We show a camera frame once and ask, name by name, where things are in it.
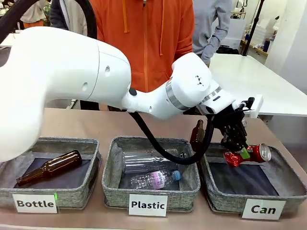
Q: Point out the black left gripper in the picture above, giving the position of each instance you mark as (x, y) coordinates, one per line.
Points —
(230, 117)

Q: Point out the crushed shiny red can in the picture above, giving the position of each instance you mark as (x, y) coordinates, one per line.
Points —
(233, 160)

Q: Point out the white Franka left robot arm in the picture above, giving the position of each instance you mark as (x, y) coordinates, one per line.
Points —
(60, 67)

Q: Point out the red can with silver lid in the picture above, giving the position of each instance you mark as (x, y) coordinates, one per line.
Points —
(260, 153)

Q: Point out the grey fabric basket labelled Can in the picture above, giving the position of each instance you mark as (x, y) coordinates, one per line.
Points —
(220, 189)

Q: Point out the white Can label card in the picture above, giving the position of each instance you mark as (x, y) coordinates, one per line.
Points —
(263, 209)

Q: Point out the grey fabric basket labelled Plastic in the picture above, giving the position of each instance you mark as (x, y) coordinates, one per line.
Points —
(148, 198)

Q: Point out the grey fabric basket labelled Bottle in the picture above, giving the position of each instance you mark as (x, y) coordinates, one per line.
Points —
(72, 198)

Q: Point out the brown glass bottle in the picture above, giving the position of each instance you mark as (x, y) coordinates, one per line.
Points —
(55, 165)
(196, 136)

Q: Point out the large white table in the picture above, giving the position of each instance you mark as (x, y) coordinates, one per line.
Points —
(251, 79)

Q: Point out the small clear plastic water bottle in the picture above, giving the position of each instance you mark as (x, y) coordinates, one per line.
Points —
(153, 179)

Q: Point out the large clear plastic bottle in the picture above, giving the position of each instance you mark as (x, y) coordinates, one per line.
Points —
(144, 160)

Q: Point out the white Plastic label card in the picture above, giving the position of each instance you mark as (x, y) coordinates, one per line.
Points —
(148, 204)

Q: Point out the dark blue flask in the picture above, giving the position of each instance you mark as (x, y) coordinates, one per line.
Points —
(266, 46)

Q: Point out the black tripod stand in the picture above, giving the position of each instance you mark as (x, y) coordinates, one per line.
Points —
(250, 36)

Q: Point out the white background cabinet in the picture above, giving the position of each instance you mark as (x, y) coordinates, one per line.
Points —
(236, 33)

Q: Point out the person in grey hoodie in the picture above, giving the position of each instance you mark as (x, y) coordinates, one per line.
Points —
(206, 24)

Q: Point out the person in orange hoodie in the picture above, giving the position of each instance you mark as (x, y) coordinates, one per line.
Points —
(148, 36)

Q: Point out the white Bottle label card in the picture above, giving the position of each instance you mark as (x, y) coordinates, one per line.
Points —
(34, 203)

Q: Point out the person in beige coat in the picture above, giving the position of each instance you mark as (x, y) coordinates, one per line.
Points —
(72, 16)

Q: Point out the person in light top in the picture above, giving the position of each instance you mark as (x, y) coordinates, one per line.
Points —
(33, 12)

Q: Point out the small white table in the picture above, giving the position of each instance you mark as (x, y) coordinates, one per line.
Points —
(9, 39)

